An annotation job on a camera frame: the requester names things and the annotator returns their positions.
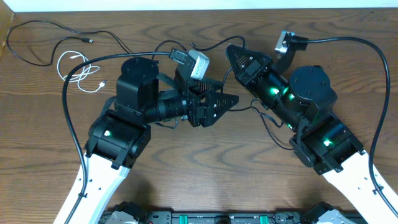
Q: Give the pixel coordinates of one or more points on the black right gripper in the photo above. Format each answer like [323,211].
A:
[260,64]

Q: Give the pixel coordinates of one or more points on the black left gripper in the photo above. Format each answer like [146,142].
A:
[201,115]

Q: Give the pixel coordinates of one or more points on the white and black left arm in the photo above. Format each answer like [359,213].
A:
[119,135]

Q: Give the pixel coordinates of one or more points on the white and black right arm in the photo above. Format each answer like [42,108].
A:
[321,141]

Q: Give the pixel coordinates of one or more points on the brown cardboard panel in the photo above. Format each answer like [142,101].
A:
[6,18]

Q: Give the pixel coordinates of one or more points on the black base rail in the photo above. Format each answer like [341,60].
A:
[128,212]

